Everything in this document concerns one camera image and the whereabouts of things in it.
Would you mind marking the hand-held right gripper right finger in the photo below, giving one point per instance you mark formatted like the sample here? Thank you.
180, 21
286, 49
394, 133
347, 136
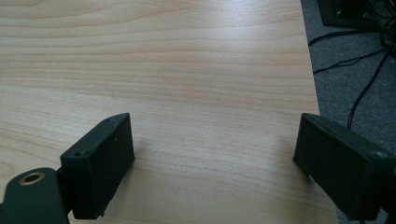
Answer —
339, 168

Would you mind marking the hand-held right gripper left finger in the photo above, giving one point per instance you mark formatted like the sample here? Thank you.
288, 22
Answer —
98, 168

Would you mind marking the black stand base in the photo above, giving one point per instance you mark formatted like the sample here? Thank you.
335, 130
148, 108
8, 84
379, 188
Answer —
348, 12

